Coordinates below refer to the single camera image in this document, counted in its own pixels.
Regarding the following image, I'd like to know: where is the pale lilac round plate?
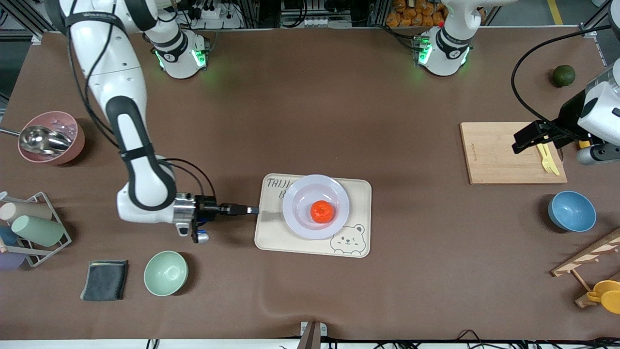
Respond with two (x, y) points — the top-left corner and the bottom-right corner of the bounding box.
(282, 174), (350, 240)

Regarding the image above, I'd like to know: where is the orange mandarin fruit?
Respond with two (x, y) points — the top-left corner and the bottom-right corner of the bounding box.
(310, 200), (334, 224)

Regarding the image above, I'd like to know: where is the yellow plastic fork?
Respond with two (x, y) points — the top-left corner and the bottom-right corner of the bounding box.
(537, 143), (557, 175)

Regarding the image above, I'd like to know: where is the cream bear print tray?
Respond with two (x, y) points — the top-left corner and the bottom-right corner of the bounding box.
(254, 173), (372, 258)

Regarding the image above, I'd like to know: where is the bamboo cutting board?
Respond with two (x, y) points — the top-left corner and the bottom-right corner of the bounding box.
(459, 121), (568, 186)

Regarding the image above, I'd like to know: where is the dark green lime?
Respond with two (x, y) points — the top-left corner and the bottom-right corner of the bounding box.
(553, 64), (576, 88)

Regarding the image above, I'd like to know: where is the mint green bowl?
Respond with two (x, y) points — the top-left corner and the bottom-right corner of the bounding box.
(143, 250), (189, 297)

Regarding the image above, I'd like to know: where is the blue bowl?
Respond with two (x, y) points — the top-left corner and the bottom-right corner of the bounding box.
(548, 190), (597, 233)

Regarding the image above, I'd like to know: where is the dark grey folded cloth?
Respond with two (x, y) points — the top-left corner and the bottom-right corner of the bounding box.
(80, 260), (129, 302)

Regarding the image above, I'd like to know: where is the wooden peg drying rack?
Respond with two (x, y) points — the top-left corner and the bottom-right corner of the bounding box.
(551, 228), (620, 308)

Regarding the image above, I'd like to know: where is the pink bowl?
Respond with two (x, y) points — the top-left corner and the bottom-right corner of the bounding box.
(18, 111), (86, 165)

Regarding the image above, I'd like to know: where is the mint green cup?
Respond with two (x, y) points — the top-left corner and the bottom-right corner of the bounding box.
(11, 215), (65, 247)

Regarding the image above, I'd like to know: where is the bag of orange snacks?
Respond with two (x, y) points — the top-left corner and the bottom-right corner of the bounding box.
(386, 0), (449, 28)

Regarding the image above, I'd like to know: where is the yellow cup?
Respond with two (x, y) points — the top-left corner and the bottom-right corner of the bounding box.
(586, 280), (620, 315)

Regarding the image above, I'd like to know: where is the metal scoop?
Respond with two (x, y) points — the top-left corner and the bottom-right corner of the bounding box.
(0, 125), (72, 156)

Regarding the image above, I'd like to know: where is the beige cup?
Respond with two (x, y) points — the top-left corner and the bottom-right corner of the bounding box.
(0, 201), (53, 224)

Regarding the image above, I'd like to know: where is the white power strip with plugs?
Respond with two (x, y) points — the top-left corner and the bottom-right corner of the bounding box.
(182, 0), (243, 24)

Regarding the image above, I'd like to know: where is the purple cup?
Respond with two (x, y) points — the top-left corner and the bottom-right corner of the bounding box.
(0, 247), (26, 270)

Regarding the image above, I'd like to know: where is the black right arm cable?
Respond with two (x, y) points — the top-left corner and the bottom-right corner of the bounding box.
(68, 19), (217, 197)

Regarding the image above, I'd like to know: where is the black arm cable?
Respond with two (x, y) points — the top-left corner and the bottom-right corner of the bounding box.
(511, 24), (613, 136)
(68, 19), (217, 197)

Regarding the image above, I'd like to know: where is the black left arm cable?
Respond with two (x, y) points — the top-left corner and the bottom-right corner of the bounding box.
(511, 24), (613, 136)

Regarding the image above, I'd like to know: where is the metal table edge bracket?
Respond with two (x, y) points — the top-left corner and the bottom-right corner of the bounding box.
(300, 321), (327, 349)

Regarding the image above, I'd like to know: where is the grey wire cup rack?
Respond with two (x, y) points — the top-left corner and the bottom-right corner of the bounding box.
(0, 191), (72, 268)

